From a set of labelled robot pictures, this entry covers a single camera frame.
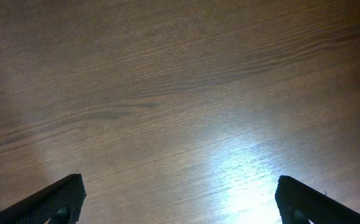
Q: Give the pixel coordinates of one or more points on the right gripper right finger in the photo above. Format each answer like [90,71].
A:
[299,203]

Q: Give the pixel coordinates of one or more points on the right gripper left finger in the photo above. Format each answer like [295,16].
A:
[60,203]

